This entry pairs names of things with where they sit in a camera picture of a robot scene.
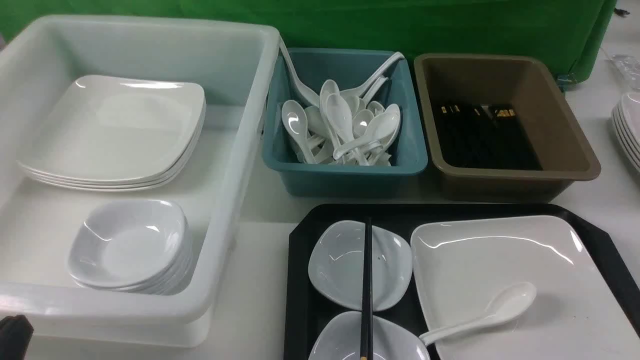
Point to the grey-white small bowl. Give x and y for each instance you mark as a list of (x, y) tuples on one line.
[(336, 263), (341, 340)]

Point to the black chopstick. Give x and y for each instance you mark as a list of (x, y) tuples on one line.
[(368, 295), (362, 322)]

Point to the white spoon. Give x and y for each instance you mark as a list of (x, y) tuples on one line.
[(506, 306)]

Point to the large white square plate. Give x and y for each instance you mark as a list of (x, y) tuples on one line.
[(459, 266)]

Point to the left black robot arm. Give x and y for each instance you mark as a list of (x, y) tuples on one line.
[(15, 336)]

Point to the white plate stack at right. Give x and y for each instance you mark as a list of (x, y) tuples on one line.
[(625, 118)]

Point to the teal plastic bin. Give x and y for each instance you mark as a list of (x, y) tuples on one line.
[(349, 68)]

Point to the pile of white spoons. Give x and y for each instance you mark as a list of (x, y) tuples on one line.
[(343, 118)]

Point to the black serving tray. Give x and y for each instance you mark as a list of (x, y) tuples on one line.
[(307, 311)]

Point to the large white plastic tub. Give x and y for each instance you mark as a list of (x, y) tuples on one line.
[(39, 223)]

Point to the pile of black chopsticks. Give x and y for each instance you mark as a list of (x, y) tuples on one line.
[(483, 136)]

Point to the stack of small white bowls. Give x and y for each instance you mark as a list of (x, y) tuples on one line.
[(142, 246)]

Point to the stack of white square plates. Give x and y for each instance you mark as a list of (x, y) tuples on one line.
[(113, 132)]

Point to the brown plastic bin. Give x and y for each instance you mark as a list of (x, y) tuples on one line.
[(558, 140)]

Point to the green cloth backdrop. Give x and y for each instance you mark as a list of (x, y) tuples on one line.
[(450, 25)]

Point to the clear plastic wrap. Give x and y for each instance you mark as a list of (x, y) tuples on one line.
[(628, 68)]

